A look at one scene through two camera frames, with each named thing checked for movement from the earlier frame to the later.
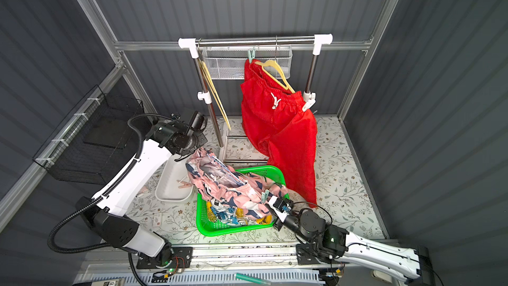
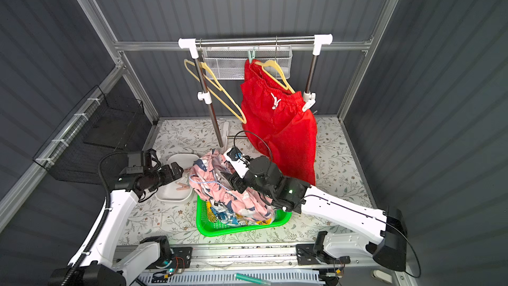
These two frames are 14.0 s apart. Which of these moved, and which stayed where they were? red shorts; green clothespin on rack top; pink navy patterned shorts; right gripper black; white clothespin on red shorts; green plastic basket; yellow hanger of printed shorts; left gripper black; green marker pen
Moved: left gripper black; yellow hanger of printed shorts; right gripper black
Stayed: green clothespin on rack top; green plastic basket; pink navy patterned shorts; red shorts; white clothespin on red shorts; green marker pen
